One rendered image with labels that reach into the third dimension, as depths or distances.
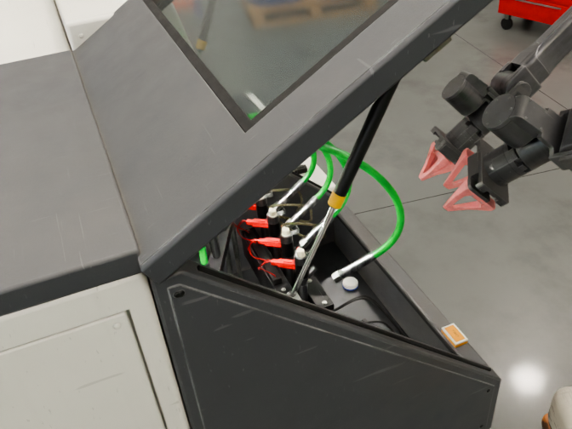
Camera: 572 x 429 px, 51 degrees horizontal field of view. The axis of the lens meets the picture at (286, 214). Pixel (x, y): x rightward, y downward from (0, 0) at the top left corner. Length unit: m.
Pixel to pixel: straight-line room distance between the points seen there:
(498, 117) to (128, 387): 0.62
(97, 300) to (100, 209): 0.12
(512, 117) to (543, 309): 1.96
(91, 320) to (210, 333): 0.16
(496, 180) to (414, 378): 0.36
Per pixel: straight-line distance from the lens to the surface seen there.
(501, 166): 0.97
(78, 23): 1.30
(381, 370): 1.01
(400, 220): 1.11
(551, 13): 5.37
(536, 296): 2.85
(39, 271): 0.70
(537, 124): 0.91
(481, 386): 1.22
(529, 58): 1.28
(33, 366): 0.77
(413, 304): 1.37
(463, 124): 1.26
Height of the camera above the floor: 1.91
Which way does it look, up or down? 36 degrees down
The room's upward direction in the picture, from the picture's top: 5 degrees counter-clockwise
